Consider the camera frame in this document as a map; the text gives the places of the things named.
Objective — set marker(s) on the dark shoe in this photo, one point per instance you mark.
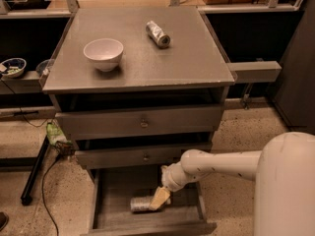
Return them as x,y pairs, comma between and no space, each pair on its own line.
4,218

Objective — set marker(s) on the grey wooden drawer cabinet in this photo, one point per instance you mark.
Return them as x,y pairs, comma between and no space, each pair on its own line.
190,71

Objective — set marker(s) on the grey side shelf beam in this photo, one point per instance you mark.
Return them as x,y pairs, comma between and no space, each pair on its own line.
255,72

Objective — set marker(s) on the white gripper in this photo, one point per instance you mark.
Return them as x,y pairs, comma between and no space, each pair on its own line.
171,179

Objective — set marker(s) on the blue patterned bowl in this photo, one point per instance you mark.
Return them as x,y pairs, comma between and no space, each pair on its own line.
13,67

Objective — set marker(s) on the black metal table leg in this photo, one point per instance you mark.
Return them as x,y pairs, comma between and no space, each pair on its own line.
26,197

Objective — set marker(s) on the top grey drawer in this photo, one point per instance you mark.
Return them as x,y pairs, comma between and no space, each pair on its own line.
120,123

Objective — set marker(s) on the white ceramic bowl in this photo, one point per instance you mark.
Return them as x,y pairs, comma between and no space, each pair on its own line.
104,54

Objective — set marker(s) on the green snack bag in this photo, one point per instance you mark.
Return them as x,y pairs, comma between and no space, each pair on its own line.
56,136

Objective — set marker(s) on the small glass bowl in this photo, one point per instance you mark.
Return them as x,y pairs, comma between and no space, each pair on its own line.
44,67

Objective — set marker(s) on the bottom grey open drawer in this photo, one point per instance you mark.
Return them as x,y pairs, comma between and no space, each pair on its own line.
114,188

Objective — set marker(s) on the grey left low shelf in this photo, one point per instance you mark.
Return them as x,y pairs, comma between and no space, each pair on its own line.
28,82

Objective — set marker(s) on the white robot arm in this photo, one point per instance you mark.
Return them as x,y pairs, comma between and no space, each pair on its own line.
283,172

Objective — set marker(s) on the middle grey drawer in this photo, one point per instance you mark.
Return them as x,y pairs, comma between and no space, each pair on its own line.
133,156

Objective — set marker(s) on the silver metal can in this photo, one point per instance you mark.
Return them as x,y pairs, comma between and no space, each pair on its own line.
155,32

